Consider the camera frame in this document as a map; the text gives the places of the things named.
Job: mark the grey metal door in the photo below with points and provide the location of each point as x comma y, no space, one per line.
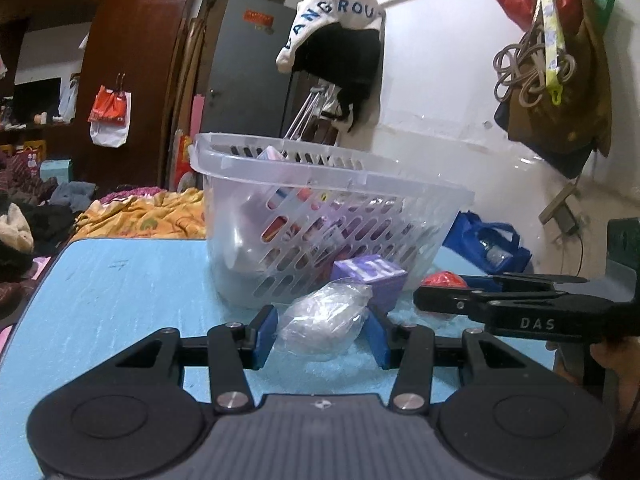
245,75

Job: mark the teal box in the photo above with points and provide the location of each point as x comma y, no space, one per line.
55,170

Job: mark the purple box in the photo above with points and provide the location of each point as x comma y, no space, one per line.
370,275

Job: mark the red round packet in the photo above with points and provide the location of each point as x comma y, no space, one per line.
442,280

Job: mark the wooden poles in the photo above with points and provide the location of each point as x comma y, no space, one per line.
192,60

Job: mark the pink cardboard sheet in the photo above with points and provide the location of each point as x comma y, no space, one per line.
197,115

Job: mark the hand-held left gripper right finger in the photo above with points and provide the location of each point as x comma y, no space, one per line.
377,340

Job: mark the beige plush cloth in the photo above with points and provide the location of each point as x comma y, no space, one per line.
15,230

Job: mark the brown wooden wardrobe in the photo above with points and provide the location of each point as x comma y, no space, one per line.
130,35

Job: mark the clear plastic packet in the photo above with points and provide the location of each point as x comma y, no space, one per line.
325,322

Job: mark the black monitor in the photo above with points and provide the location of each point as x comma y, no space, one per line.
35,100

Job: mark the white and black hanging garment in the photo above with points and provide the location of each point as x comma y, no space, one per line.
340,30

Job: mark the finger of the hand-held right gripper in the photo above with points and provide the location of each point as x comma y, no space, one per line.
530,317
530,279

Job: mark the person's right hand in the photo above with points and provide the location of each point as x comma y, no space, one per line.
620,380

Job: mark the brown hanging bag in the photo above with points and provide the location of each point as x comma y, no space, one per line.
555,130

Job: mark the green bag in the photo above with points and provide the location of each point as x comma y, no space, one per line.
602,2

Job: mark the grey power adapter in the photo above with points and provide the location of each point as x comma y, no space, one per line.
562,210

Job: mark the red yellow gift box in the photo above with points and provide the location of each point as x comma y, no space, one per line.
32,152

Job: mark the red and yellow carton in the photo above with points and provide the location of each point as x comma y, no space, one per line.
182,160

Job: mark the yellow printed blanket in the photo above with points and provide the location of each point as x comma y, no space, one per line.
140,217

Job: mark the blue fabric bag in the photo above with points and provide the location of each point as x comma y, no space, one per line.
487,250

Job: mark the pile of dark clothes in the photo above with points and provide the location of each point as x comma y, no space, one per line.
45,210

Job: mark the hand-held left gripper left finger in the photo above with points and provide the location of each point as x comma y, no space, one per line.
265,335

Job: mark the red and white plastic bag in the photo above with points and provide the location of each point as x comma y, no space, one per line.
110,115

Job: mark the clear plastic basket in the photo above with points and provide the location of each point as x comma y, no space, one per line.
350,182

